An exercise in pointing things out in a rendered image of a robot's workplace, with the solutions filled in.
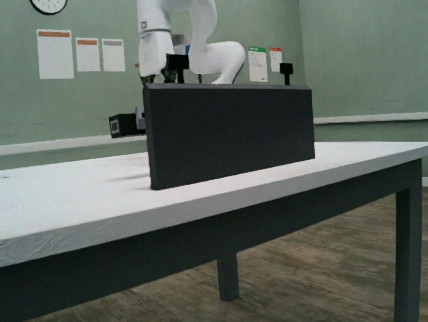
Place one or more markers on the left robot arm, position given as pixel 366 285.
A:
pixel 226 58

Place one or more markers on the black rectangular block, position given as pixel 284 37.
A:
pixel 198 132

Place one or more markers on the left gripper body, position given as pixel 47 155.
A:
pixel 152 52

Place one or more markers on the black rack pdu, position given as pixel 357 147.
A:
pixel 124 125

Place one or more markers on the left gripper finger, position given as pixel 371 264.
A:
pixel 146 79
pixel 170 77

